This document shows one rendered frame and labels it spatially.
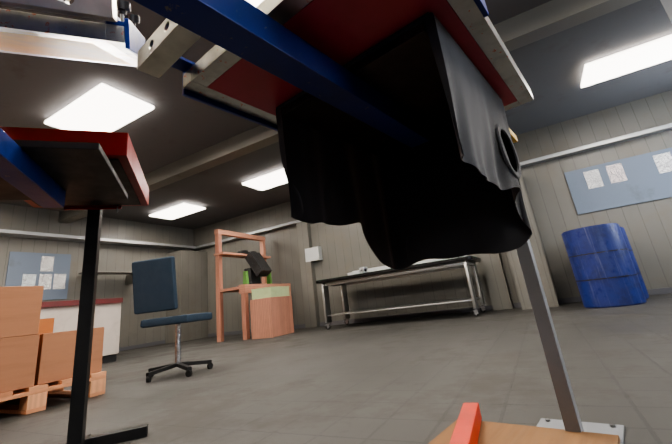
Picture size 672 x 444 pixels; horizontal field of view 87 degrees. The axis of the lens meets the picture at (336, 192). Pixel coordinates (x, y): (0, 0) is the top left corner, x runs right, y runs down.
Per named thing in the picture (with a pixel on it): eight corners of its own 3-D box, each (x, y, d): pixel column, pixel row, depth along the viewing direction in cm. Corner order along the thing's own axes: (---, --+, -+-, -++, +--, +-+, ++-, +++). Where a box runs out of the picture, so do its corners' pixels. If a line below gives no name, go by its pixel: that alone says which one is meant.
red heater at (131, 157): (33, 210, 159) (36, 185, 163) (148, 208, 176) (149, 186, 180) (-51, 155, 106) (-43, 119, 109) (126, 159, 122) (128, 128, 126)
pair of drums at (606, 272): (644, 296, 513) (619, 228, 543) (673, 302, 398) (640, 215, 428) (576, 302, 550) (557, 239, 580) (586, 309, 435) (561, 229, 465)
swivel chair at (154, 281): (183, 368, 358) (184, 264, 389) (224, 367, 332) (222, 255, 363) (122, 384, 307) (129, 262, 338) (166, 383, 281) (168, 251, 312)
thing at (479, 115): (502, 225, 97) (472, 109, 107) (537, 218, 92) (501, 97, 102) (429, 203, 62) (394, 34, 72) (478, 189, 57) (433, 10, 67)
